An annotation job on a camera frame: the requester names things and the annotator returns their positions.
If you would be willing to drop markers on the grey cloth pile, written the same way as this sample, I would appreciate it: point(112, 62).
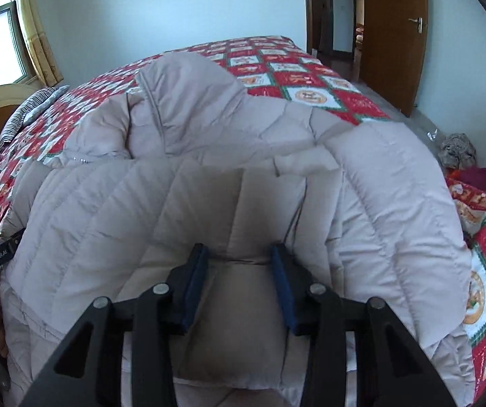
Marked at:
point(457, 150)

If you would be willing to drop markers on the dark red cloth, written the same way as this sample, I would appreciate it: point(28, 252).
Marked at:
point(474, 178)

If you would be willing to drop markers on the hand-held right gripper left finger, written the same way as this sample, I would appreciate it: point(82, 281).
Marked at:
point(195, 288)

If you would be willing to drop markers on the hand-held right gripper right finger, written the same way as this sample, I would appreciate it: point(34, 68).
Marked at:
point(283, 288)

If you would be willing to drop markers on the striped pillow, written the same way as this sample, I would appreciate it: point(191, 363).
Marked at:
point(27, 112)

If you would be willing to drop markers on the dark wooden door frame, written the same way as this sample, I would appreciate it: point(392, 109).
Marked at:
point(319, 8)

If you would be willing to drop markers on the red printed bed quilt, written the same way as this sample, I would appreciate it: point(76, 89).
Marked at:
point(302, 72)

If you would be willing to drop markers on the light grey down jacket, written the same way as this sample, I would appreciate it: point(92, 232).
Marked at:
point(226, 135)

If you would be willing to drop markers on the yellow curtain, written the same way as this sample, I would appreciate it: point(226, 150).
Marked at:
point(39, 51)

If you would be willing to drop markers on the wooden door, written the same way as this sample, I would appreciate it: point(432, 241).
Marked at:
point(387, 51)

